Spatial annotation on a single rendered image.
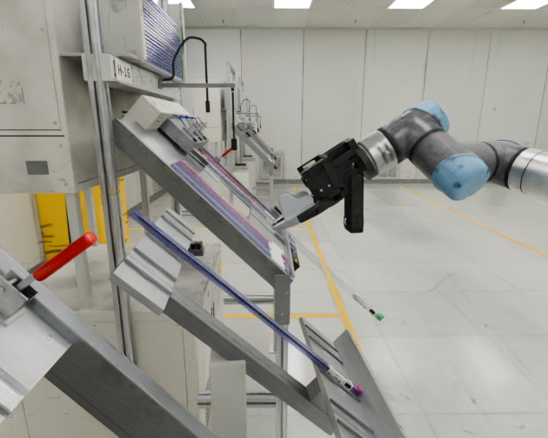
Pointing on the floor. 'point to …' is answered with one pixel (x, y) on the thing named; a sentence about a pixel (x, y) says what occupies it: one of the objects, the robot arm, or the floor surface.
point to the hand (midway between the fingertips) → (279, 227)
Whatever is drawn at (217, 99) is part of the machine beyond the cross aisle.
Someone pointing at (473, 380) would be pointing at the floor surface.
